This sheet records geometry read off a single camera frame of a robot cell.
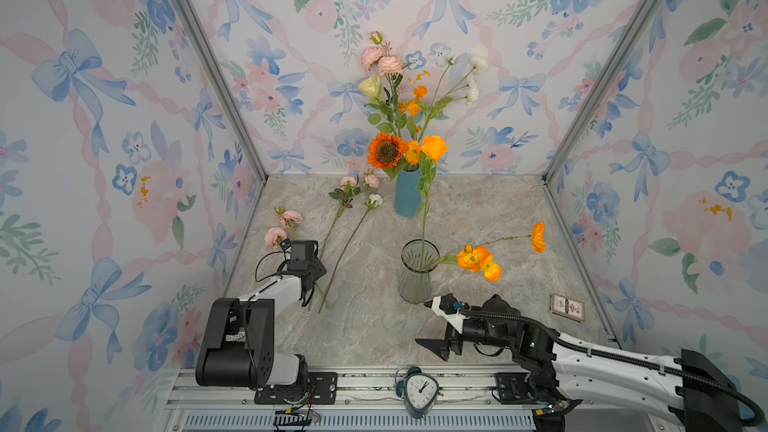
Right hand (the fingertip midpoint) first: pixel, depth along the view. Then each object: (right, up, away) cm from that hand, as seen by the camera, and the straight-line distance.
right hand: (421, 319), depth 72 cm
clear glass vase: (0, +13, +7) cm, 15 cm away
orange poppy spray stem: (+9, +17, -14) cm, 24 cm away
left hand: (-32, +9, +22) cm, 40 cm away
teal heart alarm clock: (-1, -16, -2) cm, 16 cm away
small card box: (+44, -2, +14) cm, 47 cm away
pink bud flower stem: (-23, +34, +41) cm, 59 cm away
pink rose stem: (-45, +18, +25) cm, 55 cm away
